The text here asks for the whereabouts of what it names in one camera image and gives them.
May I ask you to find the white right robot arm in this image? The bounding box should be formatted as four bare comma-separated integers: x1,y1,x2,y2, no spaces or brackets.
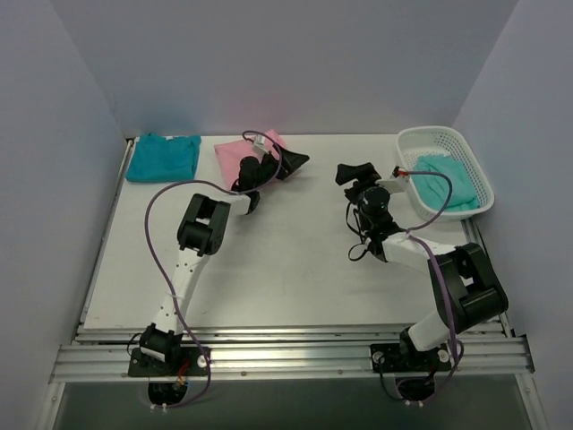
335,163,509,370

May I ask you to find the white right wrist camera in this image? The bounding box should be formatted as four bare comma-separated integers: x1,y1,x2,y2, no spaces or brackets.
375,166,410,194

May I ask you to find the teal folded t-shirt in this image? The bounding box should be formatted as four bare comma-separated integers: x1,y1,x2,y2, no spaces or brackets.
125,133,201,184

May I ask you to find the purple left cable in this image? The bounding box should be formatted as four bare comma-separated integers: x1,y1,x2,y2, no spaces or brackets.
143,130,284,409

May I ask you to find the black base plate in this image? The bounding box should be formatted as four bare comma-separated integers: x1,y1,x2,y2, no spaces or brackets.
369,342,451,374
127,346,208,377

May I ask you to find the white perforated plastic basket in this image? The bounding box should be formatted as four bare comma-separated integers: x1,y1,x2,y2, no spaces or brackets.
396,125,494,222

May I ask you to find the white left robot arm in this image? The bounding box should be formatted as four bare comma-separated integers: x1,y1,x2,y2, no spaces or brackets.
139,147,310,375

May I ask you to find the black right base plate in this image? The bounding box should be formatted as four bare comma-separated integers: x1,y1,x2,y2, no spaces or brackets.
369,342,451,374

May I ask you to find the mint green t-shirt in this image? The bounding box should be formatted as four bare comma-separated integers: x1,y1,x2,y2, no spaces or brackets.
413,154,480,212

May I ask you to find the pink t-shirt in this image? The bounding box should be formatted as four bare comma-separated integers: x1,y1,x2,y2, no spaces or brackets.
214,130,287,190

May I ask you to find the aluminium rail frame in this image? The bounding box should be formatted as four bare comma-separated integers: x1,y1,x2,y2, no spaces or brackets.
47,325,536,385

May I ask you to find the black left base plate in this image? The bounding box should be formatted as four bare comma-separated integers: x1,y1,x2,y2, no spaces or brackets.
127,346,208,377

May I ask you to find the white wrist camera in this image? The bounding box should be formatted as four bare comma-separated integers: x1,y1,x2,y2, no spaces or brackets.
375,166,410,194
252,134,268,152

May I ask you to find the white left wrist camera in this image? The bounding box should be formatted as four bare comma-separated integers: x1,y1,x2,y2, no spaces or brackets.
252,134,268,152

